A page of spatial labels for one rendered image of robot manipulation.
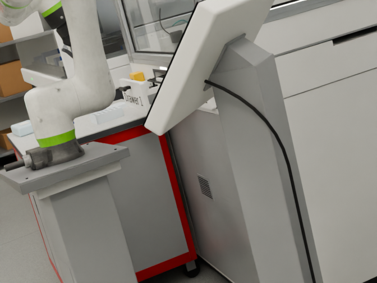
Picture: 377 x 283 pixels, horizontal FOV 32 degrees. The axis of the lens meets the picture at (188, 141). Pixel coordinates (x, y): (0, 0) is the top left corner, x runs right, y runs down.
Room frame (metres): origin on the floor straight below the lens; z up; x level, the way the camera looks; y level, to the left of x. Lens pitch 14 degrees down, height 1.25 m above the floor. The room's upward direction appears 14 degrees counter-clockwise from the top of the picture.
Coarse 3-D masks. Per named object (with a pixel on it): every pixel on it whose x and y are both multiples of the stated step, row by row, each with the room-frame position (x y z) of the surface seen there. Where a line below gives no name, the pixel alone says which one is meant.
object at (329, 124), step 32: (320, 96) 2.16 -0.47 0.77; (352, 96) 2.20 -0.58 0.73; (192, 128) 2.42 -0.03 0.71; (320, 128) 2.16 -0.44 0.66; (352, 128) 2.19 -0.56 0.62; (192, 160) 2.51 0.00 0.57; (224, 160) 2.19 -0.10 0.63; (320, 160) 2.15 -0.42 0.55; (352, 160) 2.19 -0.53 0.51; (192, 192) 2.61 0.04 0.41; (224, 192) 2.26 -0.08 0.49; (320, 192) 2.14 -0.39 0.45; (352, 192) 2.18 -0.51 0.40; (192, 224) 2.73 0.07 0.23; (224, 224) 2.34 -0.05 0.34; (320, 224) 2.13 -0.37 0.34; (352, 224) 2.17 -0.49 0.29; (224, 256) 2.43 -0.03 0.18; (320, 256) 2.13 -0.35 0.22; (352, 256) 2.16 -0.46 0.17
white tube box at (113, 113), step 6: (108, 108) 2.83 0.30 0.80; (114, 108) 2.80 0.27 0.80; (120, 108) 2.77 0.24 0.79; (90, 114) 2.80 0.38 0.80; (96, 114) 2.78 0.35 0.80; (102, 114) 2.74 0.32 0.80; (108, 114) 2.75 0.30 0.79; (114, 114) 2.76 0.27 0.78; (120, 114) 2.77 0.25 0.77; (96, 120) 2.72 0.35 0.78; (102, 120) 2.73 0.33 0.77; (108, 120) 2.74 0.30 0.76
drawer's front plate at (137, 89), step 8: (120, 80) 2.65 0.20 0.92; (128, 80) 2.55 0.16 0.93; (136, 88) 2.45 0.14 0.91; (144, 88) 2.40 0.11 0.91; (128, 96) 2.59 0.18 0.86; (136, 96) 2.48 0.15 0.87; (144, 96) 2.40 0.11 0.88; (128, 104) 2.62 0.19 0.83; (136, 104) 2.51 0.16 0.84; (144, 104) 2.40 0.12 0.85
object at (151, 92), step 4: (144, 84) 2.67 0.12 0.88; (148, 84) 2.68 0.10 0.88; (152, 84) 2.68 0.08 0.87; (156, 84) 2.69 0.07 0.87; (148, 88) 2.68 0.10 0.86; (152, 88) 2.43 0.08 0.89; (156, 88) 2.43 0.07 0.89; (148, 92) 2.42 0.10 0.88; (152, 92) 2.43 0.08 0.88; (156, 92) 2.43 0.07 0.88; (148, 96) 2.42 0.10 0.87; (152, 96) 2.43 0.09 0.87; (152, 100) 2.42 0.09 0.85
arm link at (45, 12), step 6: (36, 0) 2.41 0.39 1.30; (42, 0) 2.42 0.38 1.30; (48, 0) 2.42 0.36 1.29; (54, 0) 2.43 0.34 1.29; (60, 0) 2.45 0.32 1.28; (30, 6) 2.40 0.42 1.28; (36, 6) 2.42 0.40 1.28; (42, 6) 2.43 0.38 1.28; (48, 6) 2.42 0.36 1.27; (54, 6) 2.43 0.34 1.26; (60, 6) 2.44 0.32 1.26; (42, 12) 2.44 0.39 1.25; (48, 12) 2.43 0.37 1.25
